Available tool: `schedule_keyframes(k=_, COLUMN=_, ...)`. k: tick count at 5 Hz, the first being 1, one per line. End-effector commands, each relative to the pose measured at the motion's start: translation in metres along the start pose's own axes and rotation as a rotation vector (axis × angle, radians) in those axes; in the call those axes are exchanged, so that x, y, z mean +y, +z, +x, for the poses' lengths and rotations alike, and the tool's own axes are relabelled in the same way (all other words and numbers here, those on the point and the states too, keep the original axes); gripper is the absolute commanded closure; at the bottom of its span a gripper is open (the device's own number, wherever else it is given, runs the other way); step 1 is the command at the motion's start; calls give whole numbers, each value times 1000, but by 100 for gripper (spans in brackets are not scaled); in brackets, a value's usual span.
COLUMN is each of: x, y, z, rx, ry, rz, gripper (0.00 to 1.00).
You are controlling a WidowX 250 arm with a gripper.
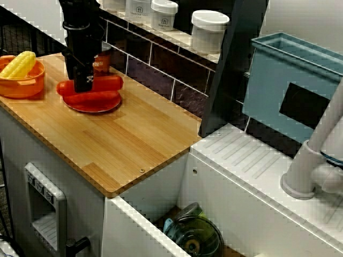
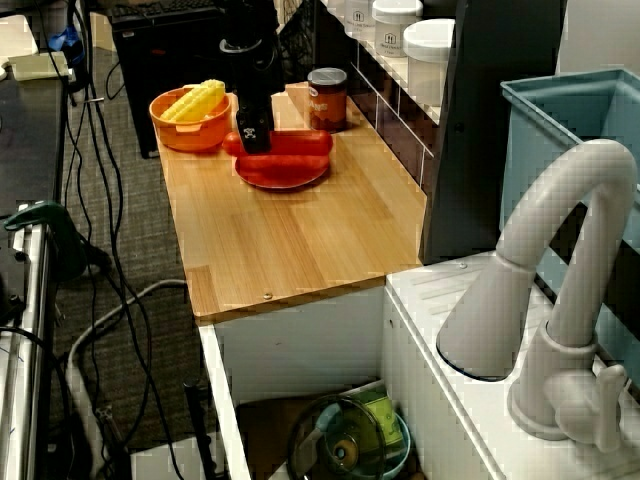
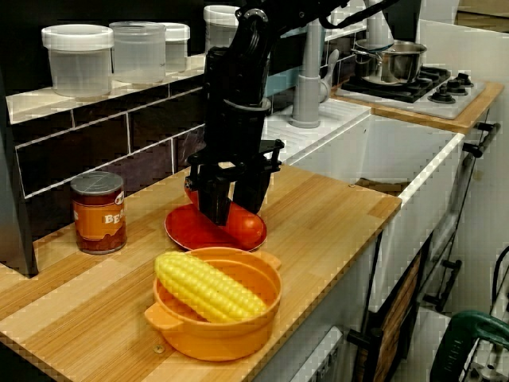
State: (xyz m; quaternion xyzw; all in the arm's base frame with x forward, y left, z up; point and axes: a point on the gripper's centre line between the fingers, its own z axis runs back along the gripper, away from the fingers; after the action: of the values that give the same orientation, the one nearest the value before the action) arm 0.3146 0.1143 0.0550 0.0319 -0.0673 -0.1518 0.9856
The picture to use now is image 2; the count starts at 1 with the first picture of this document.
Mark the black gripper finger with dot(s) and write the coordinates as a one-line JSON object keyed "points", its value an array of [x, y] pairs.
{"points": [[255, 132]]}

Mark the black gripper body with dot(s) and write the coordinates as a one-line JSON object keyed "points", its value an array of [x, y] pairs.
{"points": [[255, 80]]}

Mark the red toy sausage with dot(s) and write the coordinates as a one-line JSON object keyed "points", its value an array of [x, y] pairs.
{"points": [[300, 142]]}

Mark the red round plate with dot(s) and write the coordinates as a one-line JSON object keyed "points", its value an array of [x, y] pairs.
{"points": [[282, 175]]}

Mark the orange plastic pot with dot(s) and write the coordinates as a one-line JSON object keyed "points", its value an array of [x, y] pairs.
{"points": [[195, 137]]}

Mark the yellow toy corn cob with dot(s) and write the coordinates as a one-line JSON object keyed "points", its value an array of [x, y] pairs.
{"points": [[195, 102]]}

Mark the toy beans can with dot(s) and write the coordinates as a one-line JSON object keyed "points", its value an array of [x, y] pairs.
{"points": [[327, 105]]}

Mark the clear plastic jar printed label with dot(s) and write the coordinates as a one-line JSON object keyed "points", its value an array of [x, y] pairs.
{"points": [[359, 17]]}

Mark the white lidded jar printed label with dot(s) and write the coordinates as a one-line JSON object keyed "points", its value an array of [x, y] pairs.
{"points": [[397, 30]]}

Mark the white lidded plastic jar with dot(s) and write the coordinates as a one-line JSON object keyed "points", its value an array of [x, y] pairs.
{"points": [[427, 60]]}

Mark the blue tape roll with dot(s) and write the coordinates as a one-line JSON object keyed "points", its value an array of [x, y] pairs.
{"points": [[67, 42]]}

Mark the pale paper pad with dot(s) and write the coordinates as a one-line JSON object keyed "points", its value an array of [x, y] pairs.
{"points": [[37, 66]]}

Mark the dark tiled backsplash shelf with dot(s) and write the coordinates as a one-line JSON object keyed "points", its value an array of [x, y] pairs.
{"points": [[475, 150]]}

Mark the white toy sink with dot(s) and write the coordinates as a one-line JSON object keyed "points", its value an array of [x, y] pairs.
{"points": [[300, 350]]}

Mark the green clamp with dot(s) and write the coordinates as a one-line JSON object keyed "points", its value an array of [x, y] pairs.
{"points": [[55, 235]]}

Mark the dark desk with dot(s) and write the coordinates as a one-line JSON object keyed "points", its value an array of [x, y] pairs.
{"points": [[30, 150]]}

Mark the blue-grey plastic bin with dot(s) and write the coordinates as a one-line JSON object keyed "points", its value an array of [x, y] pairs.
{"points": [[530, 150]]}

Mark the green cup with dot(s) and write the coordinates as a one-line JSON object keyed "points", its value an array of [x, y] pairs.
{"points": [[382, 405]]}

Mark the glass pot lid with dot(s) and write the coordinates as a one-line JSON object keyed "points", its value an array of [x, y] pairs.
{"points": [[340, 450]]}

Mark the light blue bowl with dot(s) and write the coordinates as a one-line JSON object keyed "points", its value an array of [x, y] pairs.
{"points": [[402, 440]]}

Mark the grey toy faucet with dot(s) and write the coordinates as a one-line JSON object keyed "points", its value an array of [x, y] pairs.
{"points": [[565, 390]]}

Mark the aluminium frame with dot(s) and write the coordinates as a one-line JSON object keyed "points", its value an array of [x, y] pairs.
{"points": [[25, 375]]}

